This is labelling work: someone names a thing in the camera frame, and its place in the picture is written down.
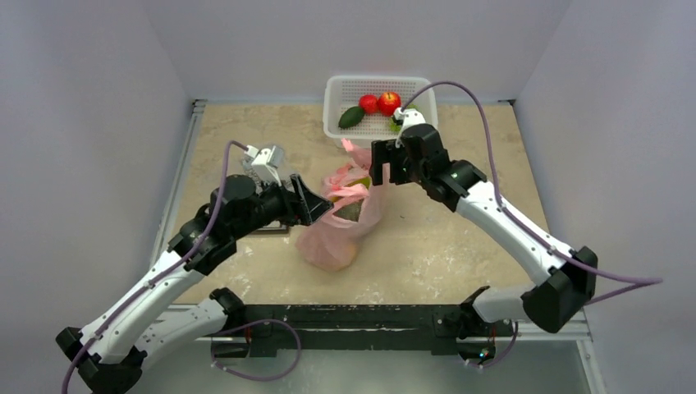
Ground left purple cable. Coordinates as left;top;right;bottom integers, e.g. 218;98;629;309
61;140;251;394

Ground dark fake avocado in bag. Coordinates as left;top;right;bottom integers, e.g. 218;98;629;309
333;199;364;222

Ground pink printed plastic bag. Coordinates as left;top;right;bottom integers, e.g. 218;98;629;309
295;140;387;271

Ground small red fake fruit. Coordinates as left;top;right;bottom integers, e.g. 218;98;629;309
359;94;379;114

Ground white perforated plastic basket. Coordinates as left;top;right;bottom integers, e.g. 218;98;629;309
323;75;438;148

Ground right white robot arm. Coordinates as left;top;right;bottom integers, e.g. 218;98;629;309
369;124;598;334

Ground dark green fake avocado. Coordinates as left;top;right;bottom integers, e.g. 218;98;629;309
337;106;366;130

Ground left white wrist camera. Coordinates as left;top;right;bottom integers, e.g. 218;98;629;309
241;144;285;185

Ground green fake grapes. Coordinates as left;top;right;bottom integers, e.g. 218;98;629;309
387;104;419;133

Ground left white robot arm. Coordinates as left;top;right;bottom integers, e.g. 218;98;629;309
56;174;333;393

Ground black L-shaped metal tool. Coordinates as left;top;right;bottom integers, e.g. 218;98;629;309
253;221;290;236

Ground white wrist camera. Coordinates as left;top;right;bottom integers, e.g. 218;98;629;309
391;108;426;148
241;144;285;185

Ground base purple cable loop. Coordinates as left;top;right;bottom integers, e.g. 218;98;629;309
210;318;301;383

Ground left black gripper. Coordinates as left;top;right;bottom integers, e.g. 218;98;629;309
231;172;332;240

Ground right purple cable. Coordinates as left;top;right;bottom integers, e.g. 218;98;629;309
399;80;664;305

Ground orange fake fruit in bag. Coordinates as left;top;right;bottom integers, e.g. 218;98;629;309
337;243;359;269

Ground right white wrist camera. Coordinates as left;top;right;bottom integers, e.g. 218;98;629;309
391;108;426;148

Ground red fake apple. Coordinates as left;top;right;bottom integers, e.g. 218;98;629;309
378;91;401;117

